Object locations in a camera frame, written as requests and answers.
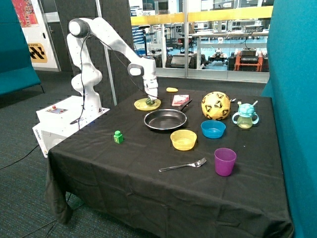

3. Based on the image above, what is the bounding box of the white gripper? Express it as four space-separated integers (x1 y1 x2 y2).
143 76 158 104

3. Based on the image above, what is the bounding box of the green toy capsicum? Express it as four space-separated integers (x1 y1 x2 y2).
145 98 155 105

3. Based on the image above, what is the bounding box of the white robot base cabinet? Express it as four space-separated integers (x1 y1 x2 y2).
33 96 109 158

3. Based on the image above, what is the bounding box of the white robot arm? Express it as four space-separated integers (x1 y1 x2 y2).
67 17 158 115

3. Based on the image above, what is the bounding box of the yellow plastic plate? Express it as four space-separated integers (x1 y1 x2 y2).
134 98 161 111

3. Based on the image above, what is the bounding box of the black frying pan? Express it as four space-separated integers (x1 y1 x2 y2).
144 99 192 130

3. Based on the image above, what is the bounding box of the pink red box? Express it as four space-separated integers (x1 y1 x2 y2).
171 94 189 107

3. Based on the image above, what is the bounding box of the green toy block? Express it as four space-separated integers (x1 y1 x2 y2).
113 130 124 144

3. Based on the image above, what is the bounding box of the yellow plastic bowl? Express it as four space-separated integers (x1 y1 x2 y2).
170 129 197 151

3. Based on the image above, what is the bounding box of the yellow soccer ball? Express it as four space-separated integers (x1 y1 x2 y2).
201 91 231 120

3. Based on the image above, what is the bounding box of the black tablecloth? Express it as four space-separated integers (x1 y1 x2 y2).
45 89 294 238

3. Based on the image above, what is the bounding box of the blue plastic bowl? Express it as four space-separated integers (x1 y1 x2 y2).
201 120 226 139

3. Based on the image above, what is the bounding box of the white lab workbench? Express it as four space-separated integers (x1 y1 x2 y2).
192 30 268 65

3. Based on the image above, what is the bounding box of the silver metal fork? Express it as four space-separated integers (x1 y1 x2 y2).
158 158 207 172

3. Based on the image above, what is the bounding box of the purple plastic cup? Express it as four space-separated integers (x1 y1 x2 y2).
214 148 237 177

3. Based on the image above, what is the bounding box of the teal sippy cup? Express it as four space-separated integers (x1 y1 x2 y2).
232 100 259 129

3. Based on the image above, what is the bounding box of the orange black wheeled robot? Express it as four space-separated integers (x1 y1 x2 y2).
227 48 269 72

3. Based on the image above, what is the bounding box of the yellow black sign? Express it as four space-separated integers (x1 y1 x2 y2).
28 43 48 63

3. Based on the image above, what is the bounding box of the teal sofa bench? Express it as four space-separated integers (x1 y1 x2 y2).
0 0 41 95

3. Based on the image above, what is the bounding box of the teal partition panel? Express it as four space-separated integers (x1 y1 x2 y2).
262 0 317 238

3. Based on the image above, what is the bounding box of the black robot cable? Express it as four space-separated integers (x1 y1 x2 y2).
70 34 159 125

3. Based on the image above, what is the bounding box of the red wall poster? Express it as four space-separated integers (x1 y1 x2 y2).
12 0 39 28

